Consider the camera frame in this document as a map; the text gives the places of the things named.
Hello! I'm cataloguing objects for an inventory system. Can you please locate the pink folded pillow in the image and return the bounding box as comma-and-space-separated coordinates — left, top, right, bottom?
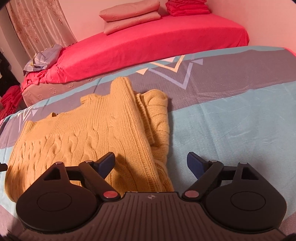
99, 0, 161, 23

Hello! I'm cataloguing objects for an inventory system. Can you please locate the yellow cable knit sweater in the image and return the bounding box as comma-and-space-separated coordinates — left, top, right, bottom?
5, 77, 175, 203

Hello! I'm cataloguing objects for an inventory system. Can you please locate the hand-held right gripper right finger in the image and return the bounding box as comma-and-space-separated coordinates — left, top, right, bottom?
182, 152, 260, 202

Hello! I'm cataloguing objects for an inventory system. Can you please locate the blue grey patterned bedsheet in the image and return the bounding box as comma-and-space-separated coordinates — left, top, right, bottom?
0, 46, 296, 234

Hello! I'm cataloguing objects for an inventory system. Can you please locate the pink patterned curtain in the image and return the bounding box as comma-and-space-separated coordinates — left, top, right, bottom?
6, 0, 78, 61

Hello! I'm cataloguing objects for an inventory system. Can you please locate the red crumpled cloth pile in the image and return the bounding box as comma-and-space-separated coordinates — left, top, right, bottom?
0, 85, 23, 121

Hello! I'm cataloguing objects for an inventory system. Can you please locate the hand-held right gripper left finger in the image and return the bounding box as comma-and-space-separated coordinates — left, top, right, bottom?
43, 152, 121, 202

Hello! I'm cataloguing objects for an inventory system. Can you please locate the blue grey crumpled cloth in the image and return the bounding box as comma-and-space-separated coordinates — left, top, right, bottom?
23, 44, 64, 76

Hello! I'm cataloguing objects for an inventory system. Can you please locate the bed with red sheet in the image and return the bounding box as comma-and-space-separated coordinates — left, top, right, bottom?
21, 11, 250, 107

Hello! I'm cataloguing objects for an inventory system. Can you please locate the red folded blanket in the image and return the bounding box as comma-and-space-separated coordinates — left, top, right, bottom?
165, 0, 211, 17

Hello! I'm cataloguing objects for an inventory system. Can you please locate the folded pink cloth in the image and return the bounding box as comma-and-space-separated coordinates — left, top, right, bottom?
103, 11, 162, 36

